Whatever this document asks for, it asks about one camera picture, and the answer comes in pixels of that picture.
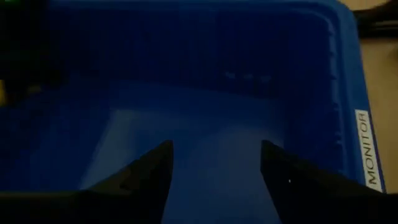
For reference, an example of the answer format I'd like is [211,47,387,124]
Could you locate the white bin label strip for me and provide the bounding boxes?
[354,108,383,193]

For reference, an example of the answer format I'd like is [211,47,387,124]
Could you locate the blue plastic bin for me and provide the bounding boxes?
[0,0,388,224]

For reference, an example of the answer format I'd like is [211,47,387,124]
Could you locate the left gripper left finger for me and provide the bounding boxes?
[80,139,174,224]

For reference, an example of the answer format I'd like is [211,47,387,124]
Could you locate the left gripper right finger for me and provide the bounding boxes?
[260,139,386,224]

